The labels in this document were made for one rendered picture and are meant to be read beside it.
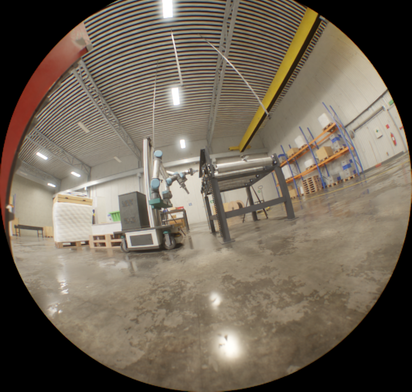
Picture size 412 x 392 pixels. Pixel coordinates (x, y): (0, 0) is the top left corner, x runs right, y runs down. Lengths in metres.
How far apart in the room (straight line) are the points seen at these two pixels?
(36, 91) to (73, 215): 3.57
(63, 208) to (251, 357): 3.82
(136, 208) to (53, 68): 1.74
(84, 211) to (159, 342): 3.74
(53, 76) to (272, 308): 0.85
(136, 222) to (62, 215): 2.41
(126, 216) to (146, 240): 0.47
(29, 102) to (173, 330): 0.65
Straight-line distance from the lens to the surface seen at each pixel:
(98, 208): 4.73
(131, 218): 1.90
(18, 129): 0.35
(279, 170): 1.90
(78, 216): 3.88
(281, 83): 8.44
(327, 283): 0.53
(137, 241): 1.80
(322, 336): 0.38
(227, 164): 1.59
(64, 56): 0.52
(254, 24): 9.26
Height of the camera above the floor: 0.32
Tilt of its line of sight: 13 degrees up
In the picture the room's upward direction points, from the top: 12 degrees counter-clockwise
